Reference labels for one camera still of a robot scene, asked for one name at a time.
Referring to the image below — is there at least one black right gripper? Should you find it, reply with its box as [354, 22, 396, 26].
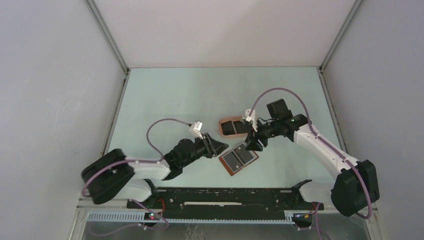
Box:
[244, 118, 280, 152]

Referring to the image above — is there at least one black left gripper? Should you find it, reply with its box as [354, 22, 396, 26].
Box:
[180, 132, 229, 168]

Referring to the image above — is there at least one brown leather card holder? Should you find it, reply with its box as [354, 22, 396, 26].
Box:
[218, 142, 259, 176]

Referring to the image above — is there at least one pink oval plastic tray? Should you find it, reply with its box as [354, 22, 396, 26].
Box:
[218, 116, 252, 139]

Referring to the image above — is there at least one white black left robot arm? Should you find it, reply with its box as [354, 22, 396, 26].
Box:
[81, 133, 229, 208]

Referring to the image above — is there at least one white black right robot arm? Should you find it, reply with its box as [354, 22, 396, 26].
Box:
[242, 99, 380, 217]

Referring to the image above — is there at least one black VIP card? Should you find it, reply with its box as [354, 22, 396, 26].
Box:
[220, 151, 243, 175]

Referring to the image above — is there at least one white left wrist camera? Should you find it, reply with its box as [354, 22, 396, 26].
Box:
[189, 120, 204, 139]

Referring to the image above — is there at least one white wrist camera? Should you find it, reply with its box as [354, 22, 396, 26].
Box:
[189, 120, 204, 139]
[242, 109, 257, 131]

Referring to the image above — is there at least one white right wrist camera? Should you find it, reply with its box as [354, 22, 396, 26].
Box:
[242, 109, 257, 131]

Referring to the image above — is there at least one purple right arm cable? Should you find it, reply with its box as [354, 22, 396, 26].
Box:
[247, 87, 374, 240]

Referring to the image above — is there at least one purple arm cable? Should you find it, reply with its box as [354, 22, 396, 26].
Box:
[81, 118, 196, 238]
[247, 87, 374, 240]

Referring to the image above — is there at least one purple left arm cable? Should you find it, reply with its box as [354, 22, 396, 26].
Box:
[81, 118, 196, 238]

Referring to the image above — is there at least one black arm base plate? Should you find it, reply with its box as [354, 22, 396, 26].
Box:
[142, 187, 317, 221]

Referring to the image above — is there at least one aluminium frame rail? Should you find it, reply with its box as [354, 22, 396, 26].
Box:
[75, 188, 379, 226]

